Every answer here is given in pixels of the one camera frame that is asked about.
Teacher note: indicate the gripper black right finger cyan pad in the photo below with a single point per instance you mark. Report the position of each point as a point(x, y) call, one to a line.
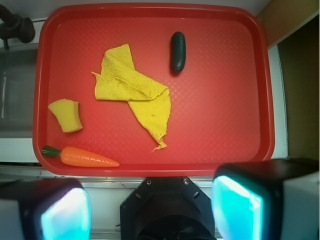
point(276, 199)

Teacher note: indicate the yellow-green sponge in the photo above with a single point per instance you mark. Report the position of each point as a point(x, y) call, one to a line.
point(67, 114)

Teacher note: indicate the orange toy carrot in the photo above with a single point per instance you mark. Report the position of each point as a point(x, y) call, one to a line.
point(77, 157)

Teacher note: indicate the red plastic tray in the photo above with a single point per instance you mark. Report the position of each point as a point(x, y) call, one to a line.
point(221, 102)

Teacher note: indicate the yellow cloth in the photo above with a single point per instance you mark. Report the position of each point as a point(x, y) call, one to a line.
point(148, 99)

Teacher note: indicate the dark green toy cucumber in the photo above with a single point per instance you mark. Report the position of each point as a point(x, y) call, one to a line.
point(178, 52)

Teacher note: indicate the dark sink faucet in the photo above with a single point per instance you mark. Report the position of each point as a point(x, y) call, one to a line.
point(14, 26)

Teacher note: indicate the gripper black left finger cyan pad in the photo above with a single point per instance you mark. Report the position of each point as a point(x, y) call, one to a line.
point(45, 209)

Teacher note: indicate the metal sink basin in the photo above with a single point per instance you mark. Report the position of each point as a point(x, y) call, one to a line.
point(17, 87)

